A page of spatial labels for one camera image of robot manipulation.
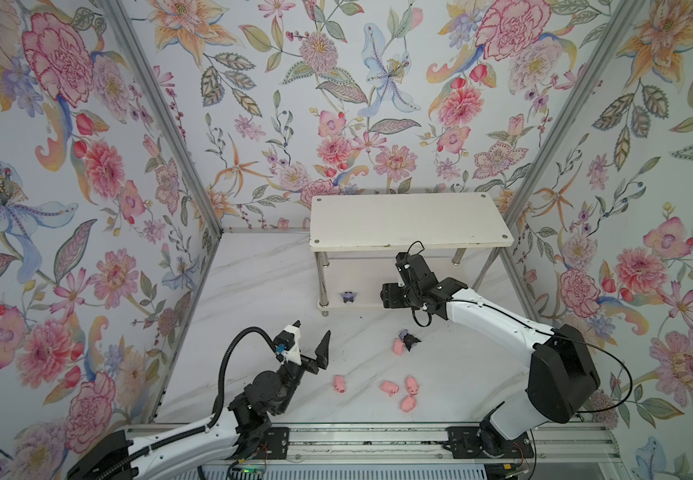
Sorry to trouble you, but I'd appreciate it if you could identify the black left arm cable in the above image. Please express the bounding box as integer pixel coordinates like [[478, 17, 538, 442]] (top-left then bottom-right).
[[90, 326, 278, 480]]

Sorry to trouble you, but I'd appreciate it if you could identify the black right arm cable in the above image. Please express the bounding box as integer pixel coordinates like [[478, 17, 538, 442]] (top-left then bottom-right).
[[402, 239, 634, 415]]

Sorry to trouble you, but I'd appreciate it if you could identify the white two-tier shelf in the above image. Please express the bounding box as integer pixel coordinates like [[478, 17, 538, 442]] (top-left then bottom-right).
[[310, 192, 513, 315]]

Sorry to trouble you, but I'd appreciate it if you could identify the black purple figurine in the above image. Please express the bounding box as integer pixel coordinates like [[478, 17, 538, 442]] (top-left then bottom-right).
[[342, 291, 356, 304], [398, 330, 421, 351]]

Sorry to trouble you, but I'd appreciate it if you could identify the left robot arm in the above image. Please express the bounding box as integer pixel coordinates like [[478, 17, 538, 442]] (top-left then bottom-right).
[[66, 321, 332, 479]]

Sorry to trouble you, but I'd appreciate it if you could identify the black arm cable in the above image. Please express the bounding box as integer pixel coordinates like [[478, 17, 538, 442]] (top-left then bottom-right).
[[402, 239, 634, 415], [90, 326, 278, 480]]

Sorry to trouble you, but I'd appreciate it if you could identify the aluminium corner post right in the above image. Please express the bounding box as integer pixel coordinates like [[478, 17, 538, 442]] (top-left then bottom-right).
[[498, 0, 647, 232]]

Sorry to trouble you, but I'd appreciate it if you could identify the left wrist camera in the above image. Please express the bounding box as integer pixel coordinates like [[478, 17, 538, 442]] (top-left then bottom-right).
[[274, 320, 302, 366]]

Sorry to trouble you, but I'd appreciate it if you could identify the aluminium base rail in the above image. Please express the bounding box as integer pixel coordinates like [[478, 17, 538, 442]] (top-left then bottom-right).
[[123, 421, 617, 466]]

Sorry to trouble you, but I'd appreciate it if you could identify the pink pig toy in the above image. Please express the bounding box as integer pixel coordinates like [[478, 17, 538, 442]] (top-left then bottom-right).
[[379, 381, 399, 397], [405, 376, 419, 396], [392, 338, 404, 356], [400, 395, 417, 413], [334, 375, 346, 393]]

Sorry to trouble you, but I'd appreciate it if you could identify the aluminium corner post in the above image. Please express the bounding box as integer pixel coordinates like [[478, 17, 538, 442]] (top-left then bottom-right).
[[100, 0, 222, 239], [498, 0, 647, 232]]

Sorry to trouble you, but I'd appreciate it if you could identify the aluminium corner post left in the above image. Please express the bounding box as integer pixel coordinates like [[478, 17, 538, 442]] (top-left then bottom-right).
[[100, 0, 222, 239]]

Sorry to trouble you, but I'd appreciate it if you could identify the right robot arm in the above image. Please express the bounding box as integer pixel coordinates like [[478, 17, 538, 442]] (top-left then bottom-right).
[[380, 252, 600, 448]]

